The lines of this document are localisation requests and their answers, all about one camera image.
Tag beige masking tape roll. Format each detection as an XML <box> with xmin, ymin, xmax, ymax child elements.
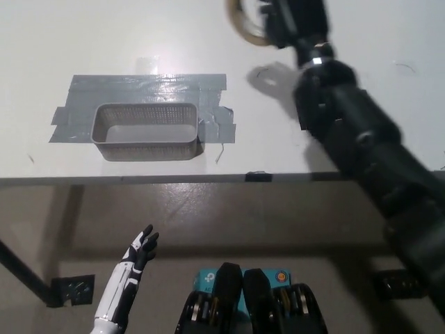
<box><xmin>225</xmin><ymin>0</ymin><xmax>276</xmax><ymax>48</ymax></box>

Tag grey duct tape patch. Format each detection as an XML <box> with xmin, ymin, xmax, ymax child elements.
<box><xmin>47</xmin><ymin>73</ymin><xmax>237</xmax><ymax>145</ymax></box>

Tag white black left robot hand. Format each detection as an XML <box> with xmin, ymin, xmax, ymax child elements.
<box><xmin>93</xmin><ymin>223</ymin><xmax>161</xmax><ymax>321</ymax></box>

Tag small grey mesh basket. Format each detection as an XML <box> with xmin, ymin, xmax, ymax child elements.
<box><xmin>90</xmin><ymin>102</ymin><xmax>200</xmax><ymax>162</ymax></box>

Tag black table leg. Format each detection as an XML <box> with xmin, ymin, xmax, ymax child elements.
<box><xmin>0</xmin><ymin>239</ymin><xmax>50</xmax><ymax>308</ymax></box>

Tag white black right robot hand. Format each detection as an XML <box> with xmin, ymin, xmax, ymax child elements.
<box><xmin>258</xmin><ymin>0</ymin><xmax>335</xmax><ymax>50</ymax></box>

